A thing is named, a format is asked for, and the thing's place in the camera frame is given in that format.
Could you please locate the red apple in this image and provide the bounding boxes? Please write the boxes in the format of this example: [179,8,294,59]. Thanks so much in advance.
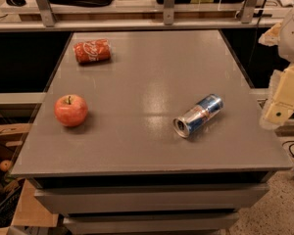
[54,94,88,127]

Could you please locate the cardboard box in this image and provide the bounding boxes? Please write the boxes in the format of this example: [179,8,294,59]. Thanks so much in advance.
[0,123,59,235]

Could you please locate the metal shelf rack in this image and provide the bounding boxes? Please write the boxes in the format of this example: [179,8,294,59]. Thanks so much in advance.
[0,0,290,32]

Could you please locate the blue silver energy drink can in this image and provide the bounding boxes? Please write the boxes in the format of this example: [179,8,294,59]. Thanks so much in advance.
[173,94,223,138]

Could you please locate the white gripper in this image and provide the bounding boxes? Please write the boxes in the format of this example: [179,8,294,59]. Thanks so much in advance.
[258,7,294,129]

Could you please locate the red cola can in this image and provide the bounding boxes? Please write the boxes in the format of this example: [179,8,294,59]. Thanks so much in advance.
[73,39,112,64]

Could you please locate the grey drawer cabinet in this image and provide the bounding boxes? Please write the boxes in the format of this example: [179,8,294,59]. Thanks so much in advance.
[13,30,292,235]

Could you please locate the small orange fruit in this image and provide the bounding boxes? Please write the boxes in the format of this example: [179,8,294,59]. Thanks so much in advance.
[0,160,12,172]

